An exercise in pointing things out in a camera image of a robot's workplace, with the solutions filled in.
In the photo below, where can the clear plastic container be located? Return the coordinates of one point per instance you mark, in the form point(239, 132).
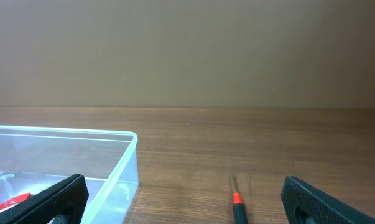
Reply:
point(33, 159)

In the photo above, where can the red black screwdriver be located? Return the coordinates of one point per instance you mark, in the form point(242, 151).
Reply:
point(239, 211)

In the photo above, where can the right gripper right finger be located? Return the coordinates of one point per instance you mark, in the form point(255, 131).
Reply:
point(305, 204)

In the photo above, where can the red handled snips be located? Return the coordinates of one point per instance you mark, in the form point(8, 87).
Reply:
point(14, 201)

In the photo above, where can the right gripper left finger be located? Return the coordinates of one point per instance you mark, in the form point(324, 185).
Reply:
point(63, 202)

